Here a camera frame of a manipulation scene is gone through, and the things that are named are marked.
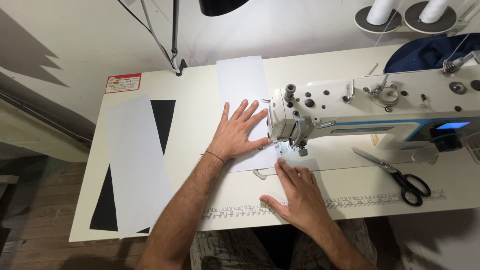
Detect person's left hand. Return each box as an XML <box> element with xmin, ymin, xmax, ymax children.
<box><xmin>207</xmin><ymin>99</ymin><xmax>273</xmax><ymax>163</ymax></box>

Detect person's right hand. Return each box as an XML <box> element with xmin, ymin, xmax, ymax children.
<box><xmin>259</xmin><ymin>157</ymin><xmax>334</xmax><ymax>233</ymax></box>

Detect measuring tape strip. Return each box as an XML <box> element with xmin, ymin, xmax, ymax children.
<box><xmin>201</xmin><ymin>189</ymin><xmax>447</xmax><ymax>220</ymax></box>

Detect black fabric piece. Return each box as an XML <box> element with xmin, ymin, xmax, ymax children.
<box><xmin>89</xmin><ymin>99</ymin><xmax>177</xmax><ymax>234</ymax></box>

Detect camouflage trousers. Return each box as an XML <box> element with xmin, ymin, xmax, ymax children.
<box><xmin>189</xmin><ymin>218</ymin><xmax>377</xmax><ymax>270</ymax></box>

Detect large white fabric piece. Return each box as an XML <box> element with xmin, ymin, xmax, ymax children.
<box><xmin>104</xmin><ymin>93</ymin><xmax>175</xmax><ymax>240</ymax></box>

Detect white sewing machine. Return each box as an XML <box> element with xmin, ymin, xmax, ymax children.
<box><xmin>267</xmin><ymin>50</ymin><xmax>480</xmax><ymax>166</ymax></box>

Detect black desk lamp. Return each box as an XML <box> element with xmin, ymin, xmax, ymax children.
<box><xmin>171</xmin><ymin>0</ymin><xmax>251</xmax><ymax>77</ymax></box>

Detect red and white sticker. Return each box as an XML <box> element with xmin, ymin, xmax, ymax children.
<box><xmin>104</xmin><ymin>73</ymin><xmax>142</xmax><ymax>94</ymax></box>

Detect dark blue fabric heap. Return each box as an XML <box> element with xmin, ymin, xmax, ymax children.
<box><xmin>383</xmin><ymin>33</ymin><xmax>480</xmax><ymax>74</ymax></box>

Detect white thread cone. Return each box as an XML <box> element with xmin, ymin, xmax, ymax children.
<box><xmin>418</xmin><ymin>0</ymin><xmax>451</xmax><ymax>24</ymax></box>
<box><xmin>366</xmin><ymin>0</ymin><xmax>399</xmax><ymax>26</ymax></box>

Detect thread stand base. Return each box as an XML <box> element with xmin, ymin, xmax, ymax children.
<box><xmin>354</xmin><ymin>0</ymin><xmax>480</xmax><ymax>37</ymax></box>

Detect red string bracelet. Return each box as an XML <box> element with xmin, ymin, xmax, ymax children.
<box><xmin>200</xmin><ymin>151</ymin><xmax>225</xmax><ymax>164</ymax></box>

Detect black handled scissors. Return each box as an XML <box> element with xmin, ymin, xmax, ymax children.
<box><xmin>351</xmin><ymin>146</ymin><xmax>432</xmax><ymax>207</ymax></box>

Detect grey cable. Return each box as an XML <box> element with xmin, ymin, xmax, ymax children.
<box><xmin>140</xmin><ymin>0</ymin><xmax>181</xmax><ymax>74</ymax></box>

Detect black cable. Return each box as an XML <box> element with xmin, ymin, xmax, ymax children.
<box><xmin>116</xmin><ymin>0</ymin><xmax>177</xmax><ymax>68</ymax></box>

